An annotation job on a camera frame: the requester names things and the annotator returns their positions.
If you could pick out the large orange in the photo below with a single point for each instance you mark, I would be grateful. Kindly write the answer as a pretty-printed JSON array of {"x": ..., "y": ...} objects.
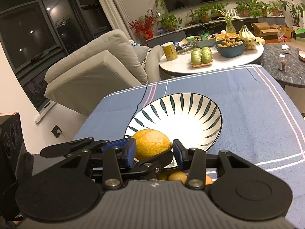
[{"x": 208, "y": 180}]

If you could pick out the glass vase with plant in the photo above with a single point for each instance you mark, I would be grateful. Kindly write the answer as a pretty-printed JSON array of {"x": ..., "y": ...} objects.
[{"x": 223, "y": 14}]

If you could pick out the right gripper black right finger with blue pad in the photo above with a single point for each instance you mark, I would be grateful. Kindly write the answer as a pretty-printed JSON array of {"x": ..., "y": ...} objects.
[{"x": 230, "y": 167}]

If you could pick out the small orange mandarin front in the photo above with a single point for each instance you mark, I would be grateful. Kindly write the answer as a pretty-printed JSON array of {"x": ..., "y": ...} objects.
[{"x": 179, "y": 175}]

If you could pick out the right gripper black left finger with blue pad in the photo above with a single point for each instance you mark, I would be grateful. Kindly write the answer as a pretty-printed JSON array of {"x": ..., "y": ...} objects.
[{"x": 114, "y": 162}]

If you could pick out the red flower plant pot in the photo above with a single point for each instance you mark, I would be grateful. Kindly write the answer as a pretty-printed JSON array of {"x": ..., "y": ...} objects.
[{"x": 143, "y": 26}]

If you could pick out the green apples on tray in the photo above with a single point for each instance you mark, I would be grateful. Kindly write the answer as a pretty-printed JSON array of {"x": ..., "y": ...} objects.
[{"x": 201, "y": 57}]

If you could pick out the banana bunch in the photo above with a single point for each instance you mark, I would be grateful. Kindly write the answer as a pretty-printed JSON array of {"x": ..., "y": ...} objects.
[{"x": 251, "y": 42}]

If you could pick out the dark marble round table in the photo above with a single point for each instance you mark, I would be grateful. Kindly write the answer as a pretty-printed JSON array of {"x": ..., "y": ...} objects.
[{"x": 286, "y": 68}]

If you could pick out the small dark spice jar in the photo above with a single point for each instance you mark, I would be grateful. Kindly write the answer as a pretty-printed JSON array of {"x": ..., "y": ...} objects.
[{"x": 282, "y": 63}]

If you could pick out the large yellow lemon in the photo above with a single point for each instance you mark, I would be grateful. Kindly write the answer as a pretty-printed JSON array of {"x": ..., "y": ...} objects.
[{"x": 150, "y": 142}]

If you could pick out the yellow cylindrical can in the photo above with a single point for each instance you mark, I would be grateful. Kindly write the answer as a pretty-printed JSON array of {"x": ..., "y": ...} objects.
[{"x": 169, "y": 51}]

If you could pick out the white bowl dark leaf pattern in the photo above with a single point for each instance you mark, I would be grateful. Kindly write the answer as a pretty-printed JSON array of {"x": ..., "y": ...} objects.
[{"x": 193, "y": 119}]

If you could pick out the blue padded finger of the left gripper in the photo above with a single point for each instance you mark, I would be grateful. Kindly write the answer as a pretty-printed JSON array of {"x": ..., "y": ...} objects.
[{"x": 121, "y": 143}]

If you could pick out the cardboard box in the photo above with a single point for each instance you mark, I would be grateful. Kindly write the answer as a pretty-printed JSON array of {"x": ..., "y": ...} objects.
[{"x": 269, "y": 33}]

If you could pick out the beige sofa armchair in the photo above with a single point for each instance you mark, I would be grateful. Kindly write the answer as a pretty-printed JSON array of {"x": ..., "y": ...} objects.
[{"x": 105, "y": 65}]

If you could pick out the white round coffee table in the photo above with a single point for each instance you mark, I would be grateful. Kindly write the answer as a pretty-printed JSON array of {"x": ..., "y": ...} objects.
[{"x": 182, "y": 65}]

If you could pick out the teal bowl of longans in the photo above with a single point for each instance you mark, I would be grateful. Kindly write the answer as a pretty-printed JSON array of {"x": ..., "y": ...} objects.
[{"x": 230, "y": 47}]

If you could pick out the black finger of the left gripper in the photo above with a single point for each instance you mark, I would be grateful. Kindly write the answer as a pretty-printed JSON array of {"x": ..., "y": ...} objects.
[{"x": 148, "y": 168}]

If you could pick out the blue striped tablecloth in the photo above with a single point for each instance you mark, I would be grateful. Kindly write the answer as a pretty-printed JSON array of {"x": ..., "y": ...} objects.
[{"x": 260, "y": 122}]

